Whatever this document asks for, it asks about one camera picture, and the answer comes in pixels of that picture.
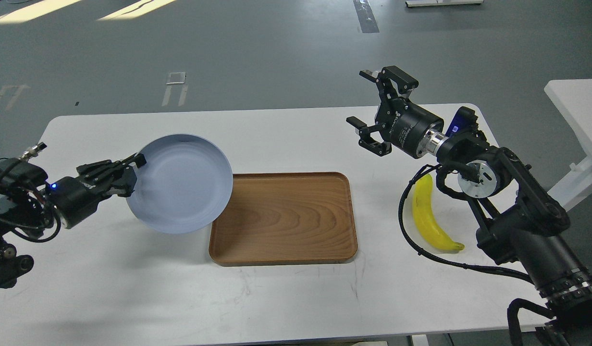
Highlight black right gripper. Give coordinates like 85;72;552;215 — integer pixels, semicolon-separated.
346;66;444;159

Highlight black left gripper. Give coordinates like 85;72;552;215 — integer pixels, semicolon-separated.
51;153;147;229

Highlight light blue plate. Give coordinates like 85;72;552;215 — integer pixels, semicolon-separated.
126;134;233;235

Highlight yellow banana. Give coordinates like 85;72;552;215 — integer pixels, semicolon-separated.
411;174;465;253

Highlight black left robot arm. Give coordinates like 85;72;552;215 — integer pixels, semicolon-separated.
0;142;146;289

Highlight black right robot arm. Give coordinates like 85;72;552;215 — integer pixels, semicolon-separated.
346;66;592;346

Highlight brown wooden tray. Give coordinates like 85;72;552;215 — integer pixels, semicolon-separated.
209;172;358;266

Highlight white side table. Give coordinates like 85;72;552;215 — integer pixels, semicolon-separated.
544;79;592;210

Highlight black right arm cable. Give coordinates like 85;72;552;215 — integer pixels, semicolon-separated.
398;164;534;284

